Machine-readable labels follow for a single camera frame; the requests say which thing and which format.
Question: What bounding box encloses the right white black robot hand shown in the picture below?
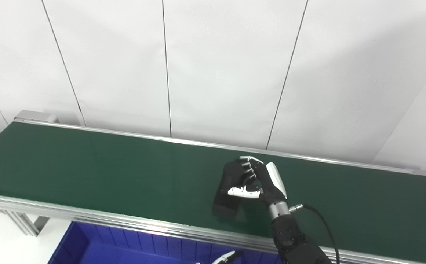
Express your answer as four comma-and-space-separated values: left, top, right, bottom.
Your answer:
227, 156, 288, 206

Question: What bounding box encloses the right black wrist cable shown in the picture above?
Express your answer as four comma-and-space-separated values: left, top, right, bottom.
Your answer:
289, 204, 341, 264

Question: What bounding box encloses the aluminium conveyor leg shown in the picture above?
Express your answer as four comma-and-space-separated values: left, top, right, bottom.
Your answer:
2, 210, 50, 237

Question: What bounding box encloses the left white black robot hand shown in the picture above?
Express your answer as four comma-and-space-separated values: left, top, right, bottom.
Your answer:
194, 250, 243, 264

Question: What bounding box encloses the black cylinder block part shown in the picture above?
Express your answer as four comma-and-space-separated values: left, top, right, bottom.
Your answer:
212, 160, 258, 217

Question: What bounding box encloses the green conveyor belt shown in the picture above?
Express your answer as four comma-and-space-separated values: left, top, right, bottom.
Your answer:
0, 119, 426, 264
0, 122, 426, 264

